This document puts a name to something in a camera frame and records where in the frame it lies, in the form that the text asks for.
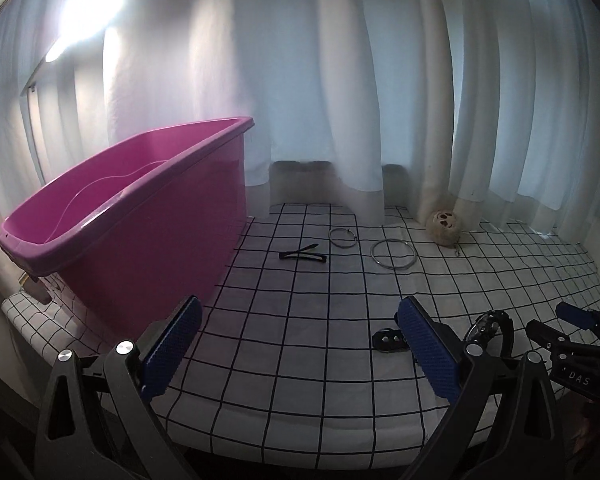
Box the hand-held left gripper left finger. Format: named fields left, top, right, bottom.
left=34, top=296, right=203, bottom=480

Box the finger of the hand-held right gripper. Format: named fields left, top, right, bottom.
left=555, top=301, right=600, bottom=346
left=525, top=319, right=600, bottom=361

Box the large silver bangle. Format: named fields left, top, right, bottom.
left=371, top=239, right=417, bottom=272

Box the white checked tablecloth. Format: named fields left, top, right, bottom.
left=0, top=202, right=600, bottom=456

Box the black hair clip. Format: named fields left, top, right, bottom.
left=279, top=243, right=327, bottom=264

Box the black studded bracelet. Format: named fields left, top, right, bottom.
left=371, top=329, right=406, bottom=356

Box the white sheer curtain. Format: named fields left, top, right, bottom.
left=0, top=0, right=416, bottom=223

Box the cream thick curtain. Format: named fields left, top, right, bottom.
left=410, top=0, right=600, bottom=281

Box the black wrist watch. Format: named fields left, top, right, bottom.
left=464, top=311, right=516, bottom=361

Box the brown wooden piece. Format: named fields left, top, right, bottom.
left=20, top=272, right=51, bottom=306

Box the small silver bangle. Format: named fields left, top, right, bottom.
left=329, top=227, right=357, bottom=249

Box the pink plastic bin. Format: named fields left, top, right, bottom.
left=0, top=116, right=255, bottom=356

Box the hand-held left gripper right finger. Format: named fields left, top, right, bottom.
left=394, top=296, right=566, bottom=480

